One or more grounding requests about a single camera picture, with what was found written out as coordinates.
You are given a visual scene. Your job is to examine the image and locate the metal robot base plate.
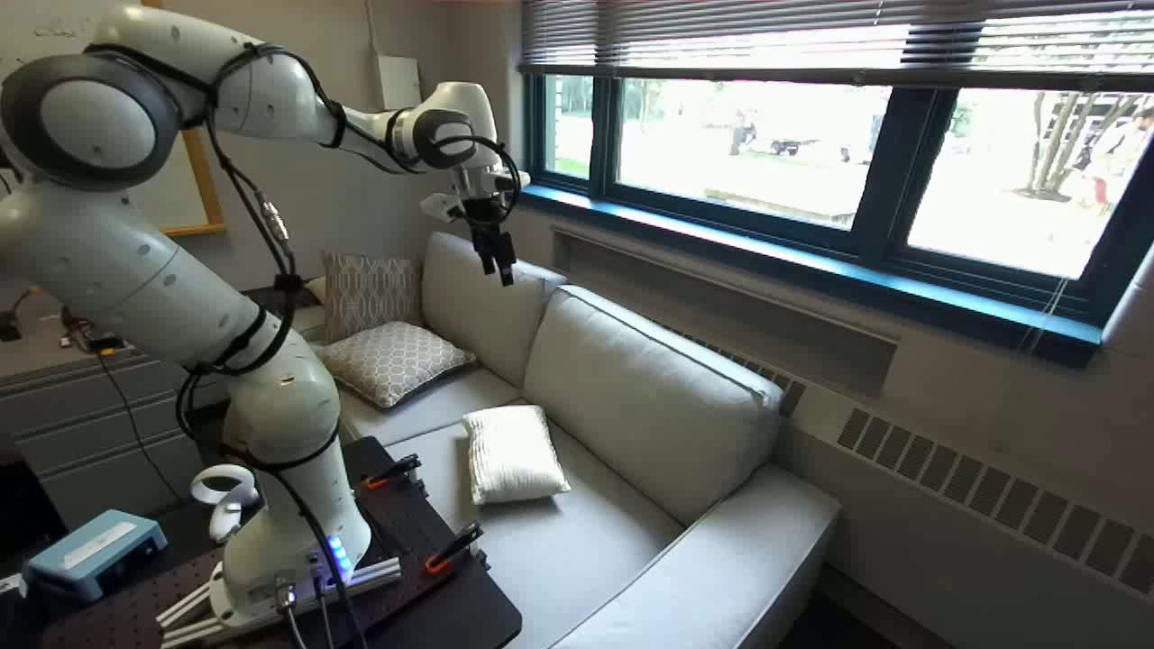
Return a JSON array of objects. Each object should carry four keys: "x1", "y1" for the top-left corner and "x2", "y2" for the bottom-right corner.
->
[{"x1": 156, "y1": 553, "x2": 406, "y2": 641}]

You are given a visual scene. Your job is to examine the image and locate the dark window blinds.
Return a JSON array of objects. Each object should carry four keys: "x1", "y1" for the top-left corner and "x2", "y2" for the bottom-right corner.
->
[{"x1": 515, "y1": 0, "x2": 1154, "y2": 93}]

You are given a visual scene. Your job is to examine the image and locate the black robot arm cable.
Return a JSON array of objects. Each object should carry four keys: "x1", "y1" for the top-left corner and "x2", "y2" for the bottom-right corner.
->
[{"x1": 176, "y1": 40, "x2": 372, "y2": 649}]

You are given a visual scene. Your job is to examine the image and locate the orange black clamp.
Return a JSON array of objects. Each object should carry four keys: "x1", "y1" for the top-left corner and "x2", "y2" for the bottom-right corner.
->
[
  {"x1": 355, "y1": 451, "x2": 426, "y2": 499},
  {"x1": 423, "y1": 518, "x2": 486, "y2": 578}
]

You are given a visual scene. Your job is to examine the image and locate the grey patterned flat pillow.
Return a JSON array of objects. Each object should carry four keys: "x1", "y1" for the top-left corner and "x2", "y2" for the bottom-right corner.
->
[{"x1": 322, "y1": 316, "x2": 479, "y2": 416}]

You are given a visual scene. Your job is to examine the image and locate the wide blue-framed window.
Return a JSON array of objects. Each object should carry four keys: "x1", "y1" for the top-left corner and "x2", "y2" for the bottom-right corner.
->
[{"x1": 515, "y1": 64, "x2": 1154, "y2": 373}]

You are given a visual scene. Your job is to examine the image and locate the white wall panel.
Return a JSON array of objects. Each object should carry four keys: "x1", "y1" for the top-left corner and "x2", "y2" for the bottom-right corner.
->
[{"x1": 372, "y1": 47, "x2": 426, "y2": 113}]

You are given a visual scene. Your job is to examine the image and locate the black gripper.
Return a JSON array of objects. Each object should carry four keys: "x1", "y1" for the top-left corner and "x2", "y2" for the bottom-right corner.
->
[{"x1": 457, "y1": 192, "x2": 522, "y2": 288}]

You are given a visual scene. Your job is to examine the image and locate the grey drawer cabinet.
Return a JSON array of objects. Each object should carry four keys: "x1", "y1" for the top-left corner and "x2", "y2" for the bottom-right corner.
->
[{"x1": 0, "y1": 315, "x2": 234, "y2": 534}]

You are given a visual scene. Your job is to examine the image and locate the black robot table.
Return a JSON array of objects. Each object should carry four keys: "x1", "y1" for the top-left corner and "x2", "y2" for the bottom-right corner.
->
[{"x1": 31, "y1": 434, "x2": 525, "y2": 649}]

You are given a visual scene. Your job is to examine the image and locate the wooden framed wall board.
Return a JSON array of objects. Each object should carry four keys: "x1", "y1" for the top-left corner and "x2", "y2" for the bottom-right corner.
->
[{"x1": 140, "y1": 0, "x2": 232, "y2": 242}]

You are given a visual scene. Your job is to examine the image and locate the grey patterned leaning pillow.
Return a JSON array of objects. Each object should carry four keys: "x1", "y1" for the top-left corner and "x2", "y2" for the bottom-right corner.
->
[{"x1": 316, "y1": 250, "x2": 426, "y2": 345}]

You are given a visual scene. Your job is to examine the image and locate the light blue box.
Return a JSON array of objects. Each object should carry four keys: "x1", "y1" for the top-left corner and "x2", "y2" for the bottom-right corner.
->
[{"x1": 18, "y1": 505, "x2": 171, "y2": 607}]

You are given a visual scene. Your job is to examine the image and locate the wall radiator vent grille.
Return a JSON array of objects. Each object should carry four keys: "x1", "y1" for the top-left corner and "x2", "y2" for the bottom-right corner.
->
[{"x1": 769, "y1": 373, "x2": 1154, "y2": 599}]

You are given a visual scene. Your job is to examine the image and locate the small white ribbed pillow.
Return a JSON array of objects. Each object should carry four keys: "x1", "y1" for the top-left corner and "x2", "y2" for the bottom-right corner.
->
[{"x1": 457, "y1": 399, "x2": 574, "y2": 512}]

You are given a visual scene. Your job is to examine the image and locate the white cup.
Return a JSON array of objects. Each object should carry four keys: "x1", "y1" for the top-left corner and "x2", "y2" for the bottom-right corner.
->
[{"x1": 187, "y1": 463, "x2": 264, "y2": 547}]

